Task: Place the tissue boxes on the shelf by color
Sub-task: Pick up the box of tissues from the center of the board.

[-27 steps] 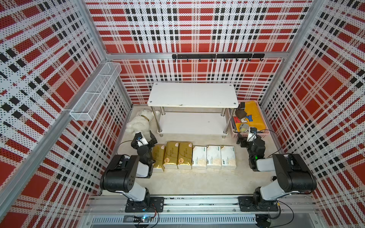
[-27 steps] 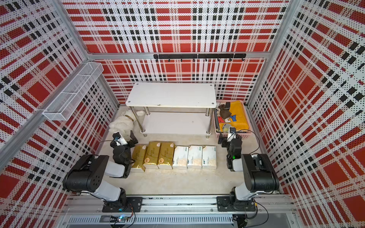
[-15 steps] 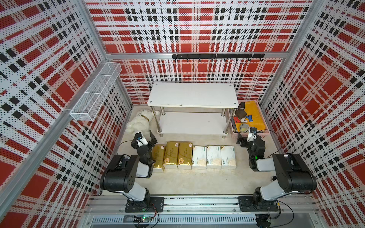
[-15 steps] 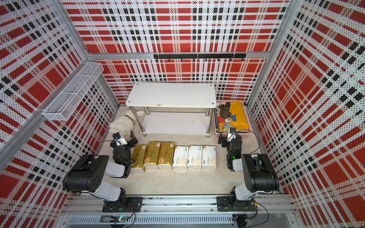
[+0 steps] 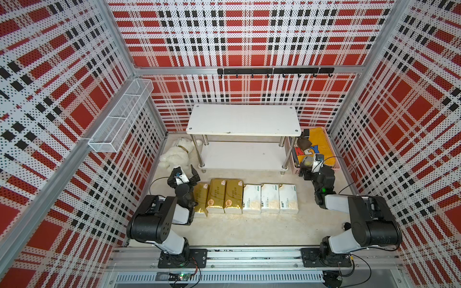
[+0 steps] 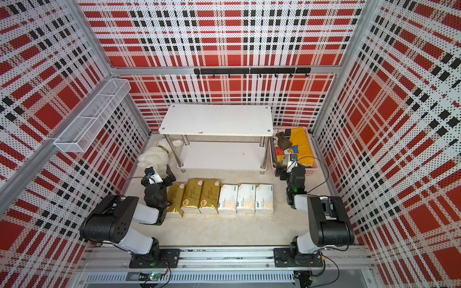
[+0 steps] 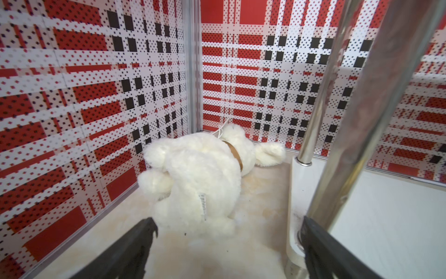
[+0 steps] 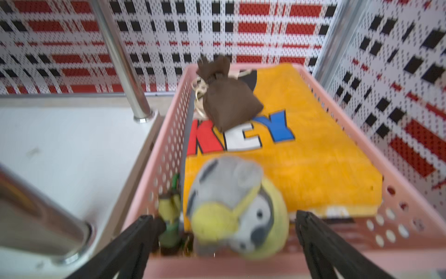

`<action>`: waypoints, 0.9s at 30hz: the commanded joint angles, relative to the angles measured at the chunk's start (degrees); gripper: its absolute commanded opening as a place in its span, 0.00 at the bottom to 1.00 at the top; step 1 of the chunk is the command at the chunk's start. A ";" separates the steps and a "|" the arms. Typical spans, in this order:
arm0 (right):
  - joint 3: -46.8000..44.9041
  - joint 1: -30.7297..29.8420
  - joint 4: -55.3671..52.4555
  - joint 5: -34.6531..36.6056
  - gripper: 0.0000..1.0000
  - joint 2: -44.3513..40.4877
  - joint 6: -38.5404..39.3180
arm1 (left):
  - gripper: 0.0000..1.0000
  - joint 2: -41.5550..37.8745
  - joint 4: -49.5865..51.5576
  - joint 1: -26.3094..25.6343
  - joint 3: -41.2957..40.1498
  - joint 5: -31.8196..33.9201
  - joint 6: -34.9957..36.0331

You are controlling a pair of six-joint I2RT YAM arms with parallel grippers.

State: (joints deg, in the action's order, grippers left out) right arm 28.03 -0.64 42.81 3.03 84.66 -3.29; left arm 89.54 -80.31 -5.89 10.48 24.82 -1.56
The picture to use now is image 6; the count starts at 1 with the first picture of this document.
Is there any gold tissue pack right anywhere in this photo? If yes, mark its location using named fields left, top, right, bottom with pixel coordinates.
left=199, top=180, right=221, bottom=214

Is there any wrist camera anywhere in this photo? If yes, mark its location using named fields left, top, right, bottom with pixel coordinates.
left=286, top=154, right=298, bottom=173
left=146, top=169, right=163, bottom=185

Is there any yellow printed cloth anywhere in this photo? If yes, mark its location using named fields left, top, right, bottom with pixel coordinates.
left=273, top=127, right=315, bottom=168

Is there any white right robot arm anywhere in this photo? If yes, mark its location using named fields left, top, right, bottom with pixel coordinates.
left=273, top=164, right=355, bottom=268

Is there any pink plastic basket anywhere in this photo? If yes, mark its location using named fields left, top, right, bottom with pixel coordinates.
left=269, top=126, right=319, bottom=176

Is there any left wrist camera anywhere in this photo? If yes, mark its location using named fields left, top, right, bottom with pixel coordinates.
left=146, top=169, right=163, bottom=185

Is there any white tissue pack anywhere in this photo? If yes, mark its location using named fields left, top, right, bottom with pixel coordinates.
left=255, top=184, right=274, bottom=214
left=237, top=184, right=256, bottom=214
left=217, top=184, right=238, bottom=214

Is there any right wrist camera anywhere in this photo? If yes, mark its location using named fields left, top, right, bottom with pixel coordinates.
left=286, top=154, right=298, bottom=173

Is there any gold tissue pack left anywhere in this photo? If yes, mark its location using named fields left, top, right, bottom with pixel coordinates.
left=166, top=182, right=186, bottom=218

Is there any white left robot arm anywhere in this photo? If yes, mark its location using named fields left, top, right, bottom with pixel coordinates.
left=80, top=165, right=181, bottom=269

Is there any gold tissue pack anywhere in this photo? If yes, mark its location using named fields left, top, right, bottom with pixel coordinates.
left=166, top=182, right=186, bottom=218
left=199, top=180, right=221, bottom=214
left=181, top=178, right=204, bottom=214

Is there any green circuit board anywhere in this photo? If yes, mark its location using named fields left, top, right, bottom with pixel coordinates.
left=139, top=272, right=164, bottom=282

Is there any white plush toy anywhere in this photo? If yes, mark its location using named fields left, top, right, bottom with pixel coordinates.
left=138, top=138, right=173, bottom=176

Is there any white wire mesh basket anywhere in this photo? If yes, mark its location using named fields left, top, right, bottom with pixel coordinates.
left=54, top=78, right=130, bottom=153

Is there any gold tissue pack middle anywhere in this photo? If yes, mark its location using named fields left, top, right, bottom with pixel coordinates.
left=181, top=178, right=204, bottom=214

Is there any white two-tier shelf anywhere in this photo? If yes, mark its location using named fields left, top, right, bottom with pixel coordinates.
left=158, top=104, right=273, bottom=174

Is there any black wall hook rail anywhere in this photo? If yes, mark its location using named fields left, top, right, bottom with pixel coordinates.
left=193, top=67, right=312, bottom=77

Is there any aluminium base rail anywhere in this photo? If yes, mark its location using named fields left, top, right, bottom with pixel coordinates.
left=72, top=246, right=381, bottom=288

